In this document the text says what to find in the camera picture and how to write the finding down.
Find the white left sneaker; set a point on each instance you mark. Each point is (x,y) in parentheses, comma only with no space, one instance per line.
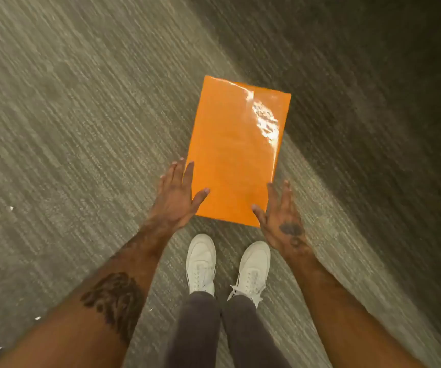
(200,264)

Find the white right sneaker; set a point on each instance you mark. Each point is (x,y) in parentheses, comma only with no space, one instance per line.
(252,270)

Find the person's right hand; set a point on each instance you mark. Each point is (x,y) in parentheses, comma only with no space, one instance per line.
(284,231)

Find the person's left hand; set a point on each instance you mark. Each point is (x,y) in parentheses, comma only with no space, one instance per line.
(174,205)

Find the person's left forearm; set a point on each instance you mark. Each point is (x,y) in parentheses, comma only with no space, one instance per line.
(90,302)

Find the person's left thumb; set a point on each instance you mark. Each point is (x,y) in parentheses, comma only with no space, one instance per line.
(200,198)

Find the person's left little finger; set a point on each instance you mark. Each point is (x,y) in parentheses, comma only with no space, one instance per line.
(160,182)

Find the person's right middle finger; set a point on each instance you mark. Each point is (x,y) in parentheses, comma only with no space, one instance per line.
(286,195)

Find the person's left middle finger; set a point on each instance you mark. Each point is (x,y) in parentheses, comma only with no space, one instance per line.
(178,172)

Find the person's right forearm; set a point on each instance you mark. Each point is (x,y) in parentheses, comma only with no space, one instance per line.
(343,314)

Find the white sneaker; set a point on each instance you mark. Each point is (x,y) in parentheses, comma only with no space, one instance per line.
(200,264)
(252,270)

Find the person's right thumb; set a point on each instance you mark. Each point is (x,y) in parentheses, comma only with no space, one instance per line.
(260,215)

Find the orange plastic mailer package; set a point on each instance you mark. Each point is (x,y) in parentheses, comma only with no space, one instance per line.
(236,149)

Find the dark grey trousers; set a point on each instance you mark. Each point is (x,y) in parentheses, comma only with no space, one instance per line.
(224,333)

